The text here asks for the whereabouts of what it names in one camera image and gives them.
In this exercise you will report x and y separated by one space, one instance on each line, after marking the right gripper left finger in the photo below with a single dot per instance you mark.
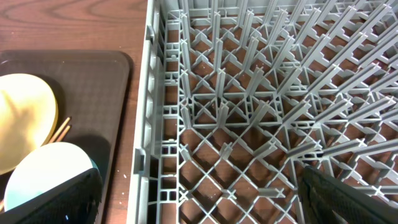
74 201

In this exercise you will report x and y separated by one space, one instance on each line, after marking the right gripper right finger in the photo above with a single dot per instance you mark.
326 199

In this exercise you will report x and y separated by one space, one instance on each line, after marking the blue bowl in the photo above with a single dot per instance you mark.
44 169

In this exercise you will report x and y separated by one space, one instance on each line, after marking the grey dishwasher rack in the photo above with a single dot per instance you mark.
237 97

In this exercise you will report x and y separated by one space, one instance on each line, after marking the lower wooden chopstick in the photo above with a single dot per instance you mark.
63 134

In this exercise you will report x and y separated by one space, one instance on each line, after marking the wooden chopstick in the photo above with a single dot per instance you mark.
59 130
63 134

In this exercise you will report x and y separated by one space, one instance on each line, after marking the upper wooden chopstick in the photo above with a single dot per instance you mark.
59 130

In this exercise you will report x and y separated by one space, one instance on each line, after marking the yellow plate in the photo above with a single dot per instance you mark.
29 114

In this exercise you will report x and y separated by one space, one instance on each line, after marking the brown serving tray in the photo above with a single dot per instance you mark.
90 87

